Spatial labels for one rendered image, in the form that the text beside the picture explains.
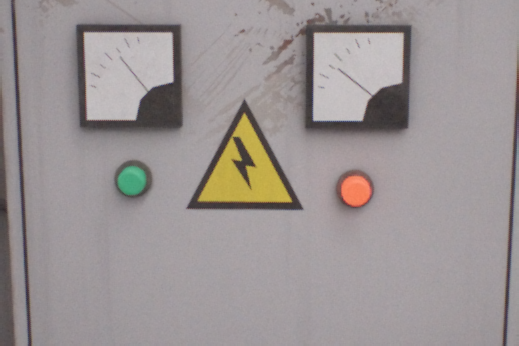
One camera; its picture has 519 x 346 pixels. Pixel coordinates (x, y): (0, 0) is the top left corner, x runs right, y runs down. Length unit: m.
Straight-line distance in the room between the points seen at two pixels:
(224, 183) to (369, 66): 0.15
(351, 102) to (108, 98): 0.19
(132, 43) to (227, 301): 0.22
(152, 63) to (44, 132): 0.11
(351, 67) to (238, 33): 0.09
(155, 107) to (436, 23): 0.23
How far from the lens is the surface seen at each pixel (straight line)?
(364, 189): 0.76
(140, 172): 0.77
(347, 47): 0.75
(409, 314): 0.82
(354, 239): 0.79
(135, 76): 0.76
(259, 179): 0.78
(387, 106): 0.76
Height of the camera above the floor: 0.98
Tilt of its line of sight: 11 degrees down
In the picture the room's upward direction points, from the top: straight up
